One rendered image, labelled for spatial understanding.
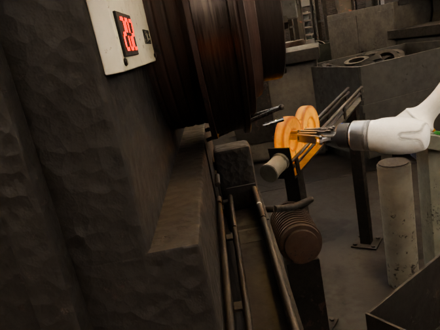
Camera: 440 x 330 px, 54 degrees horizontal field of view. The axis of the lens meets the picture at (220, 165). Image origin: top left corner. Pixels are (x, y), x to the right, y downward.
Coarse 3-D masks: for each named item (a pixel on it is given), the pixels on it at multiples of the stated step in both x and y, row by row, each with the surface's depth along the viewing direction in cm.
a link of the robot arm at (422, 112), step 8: (432, 96) 127; (424, 104) 129; (432, 104) 128; (408, 112) 131; (416, 112) 130; (424, 112) 129; (432, 112) 128; (424, 120) 128; (432, 120) 130; (432, 128) 130
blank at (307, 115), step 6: (300, 108) 151; (306, 108) 150; (312, 108) 154; (300, 114) 148; (306, 114) 149; (312, 114) 154; (300, 120) 147; (306, 120) 149; (312, 120) 155; (318, 120) 158; (306, 126) 149; (312, 126) 156; (318, 126) 158
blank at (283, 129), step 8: (288, 120) 137; (296, 120) 142; (280, 128) 136; (288, 128) 137; (296, 128) 142; (280, 136) 135; (288, 136) 138; (280, 144) 135; (288, 144) 138; (296, 144) 144; (296, 152) 143
